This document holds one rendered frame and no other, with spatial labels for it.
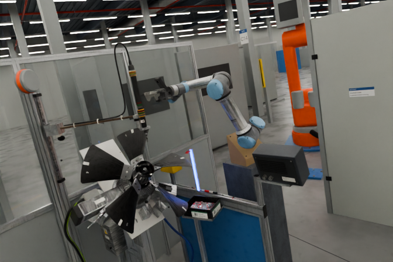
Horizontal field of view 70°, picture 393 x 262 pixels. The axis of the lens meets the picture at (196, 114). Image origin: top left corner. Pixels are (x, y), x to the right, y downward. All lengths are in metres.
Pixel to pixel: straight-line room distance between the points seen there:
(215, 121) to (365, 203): 3.44
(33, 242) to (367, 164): 2.84
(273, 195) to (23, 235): 1.79
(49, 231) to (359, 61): 2.83
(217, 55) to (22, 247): 4.75
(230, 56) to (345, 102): 3.66
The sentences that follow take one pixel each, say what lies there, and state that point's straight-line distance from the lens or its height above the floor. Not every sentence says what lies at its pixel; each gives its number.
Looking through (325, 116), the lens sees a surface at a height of 1.06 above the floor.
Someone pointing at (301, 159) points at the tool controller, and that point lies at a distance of 1.61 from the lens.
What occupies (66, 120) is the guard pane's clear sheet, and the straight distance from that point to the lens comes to 2.36.
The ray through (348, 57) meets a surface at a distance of 2.90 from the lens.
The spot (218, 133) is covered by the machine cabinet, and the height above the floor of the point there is 0.33.
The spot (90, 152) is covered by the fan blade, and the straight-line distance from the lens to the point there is 1.78.
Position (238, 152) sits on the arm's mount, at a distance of 2.12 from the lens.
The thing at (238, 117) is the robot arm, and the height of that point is 1.39.
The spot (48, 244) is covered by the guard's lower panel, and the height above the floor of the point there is 0.73.
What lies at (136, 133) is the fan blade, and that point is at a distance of 1.98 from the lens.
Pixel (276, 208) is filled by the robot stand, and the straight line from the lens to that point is 2.36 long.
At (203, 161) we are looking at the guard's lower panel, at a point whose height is 0.72.
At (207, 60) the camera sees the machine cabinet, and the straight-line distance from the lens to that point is 5.80.
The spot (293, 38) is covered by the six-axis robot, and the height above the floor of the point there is 1.93.
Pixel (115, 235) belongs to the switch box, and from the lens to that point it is 2.15.
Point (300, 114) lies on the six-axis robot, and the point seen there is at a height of 0.61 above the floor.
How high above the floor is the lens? 1.77
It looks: 9 degrees down
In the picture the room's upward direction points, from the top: 11 degrees counter-clockwise
